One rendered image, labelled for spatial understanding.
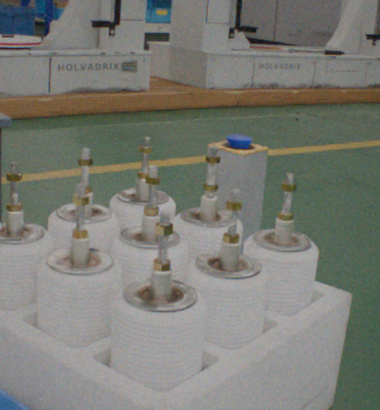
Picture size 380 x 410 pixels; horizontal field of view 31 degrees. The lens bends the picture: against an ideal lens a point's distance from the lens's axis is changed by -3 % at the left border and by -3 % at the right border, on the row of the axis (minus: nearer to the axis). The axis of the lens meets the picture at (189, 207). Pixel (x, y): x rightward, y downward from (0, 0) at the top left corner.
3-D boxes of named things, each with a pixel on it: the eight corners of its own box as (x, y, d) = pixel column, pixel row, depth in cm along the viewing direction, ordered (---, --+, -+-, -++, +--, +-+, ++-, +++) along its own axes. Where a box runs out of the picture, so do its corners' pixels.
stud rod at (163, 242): (168, 283, 70) (172, 211, 67) (162, 285, 69) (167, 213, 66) (159, 280, 70) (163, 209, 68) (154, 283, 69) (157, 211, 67)
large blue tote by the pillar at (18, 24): (-38, 50, 537) (-38, 3, 525) (9, 49, 562) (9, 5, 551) (-12, 57, 501) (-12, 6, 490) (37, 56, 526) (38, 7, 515)
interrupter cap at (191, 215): (241, 230, 92) (242, 225, 92) (184, 229, 90) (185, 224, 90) (229, 211, 99) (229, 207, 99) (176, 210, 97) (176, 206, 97)
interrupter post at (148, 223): (142, 243, 84) (143, 218, 83) (138, 237, 86) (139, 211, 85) (161, 243, 85) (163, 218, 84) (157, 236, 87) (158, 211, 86)
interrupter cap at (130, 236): (124, 252, 81) (124, 246, 81) (114, 230, 88) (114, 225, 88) (187, 251, 83) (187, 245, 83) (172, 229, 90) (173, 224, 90)
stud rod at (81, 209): (73, 251, 76) (75, 184, 74) (77, 248, 77) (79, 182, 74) (81, 252, 76) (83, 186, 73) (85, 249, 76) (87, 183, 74)
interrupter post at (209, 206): (218, 223, 94) (220, 199, 93) (200, 222, 93) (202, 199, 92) (214, 217, 96) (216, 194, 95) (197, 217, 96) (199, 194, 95)
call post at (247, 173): (192, 324, 119) (207, 146, 110) (216, 311, 124) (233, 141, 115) (225, 338, 115) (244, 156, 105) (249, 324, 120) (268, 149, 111)
